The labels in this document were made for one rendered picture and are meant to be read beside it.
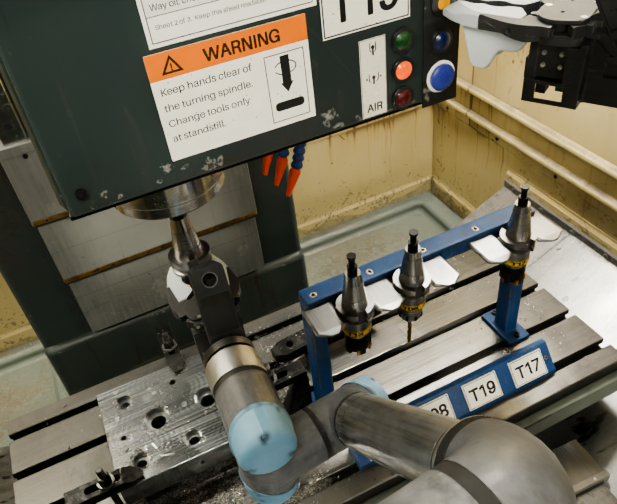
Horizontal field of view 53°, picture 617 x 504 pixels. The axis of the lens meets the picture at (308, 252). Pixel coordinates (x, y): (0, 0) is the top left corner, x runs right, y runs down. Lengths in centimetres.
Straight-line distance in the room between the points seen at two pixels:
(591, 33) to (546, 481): 37
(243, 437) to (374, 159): 150
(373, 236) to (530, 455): 170
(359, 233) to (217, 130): 158
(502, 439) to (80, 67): 46
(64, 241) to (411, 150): 124
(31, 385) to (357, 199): 119
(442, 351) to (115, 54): 100
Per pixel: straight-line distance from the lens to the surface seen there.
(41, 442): 142
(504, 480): 48
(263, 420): 73
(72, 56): 56
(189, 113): 60
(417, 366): 134
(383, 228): 219
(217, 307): 82
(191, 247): 91
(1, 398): 201
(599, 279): 169
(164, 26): 57
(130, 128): 59
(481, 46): 66
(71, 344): 161
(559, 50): 63
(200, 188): 80
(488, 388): 127
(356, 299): 98
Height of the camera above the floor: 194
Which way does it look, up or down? 40 degrees down
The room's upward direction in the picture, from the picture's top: 8 degrees counter-clockwise
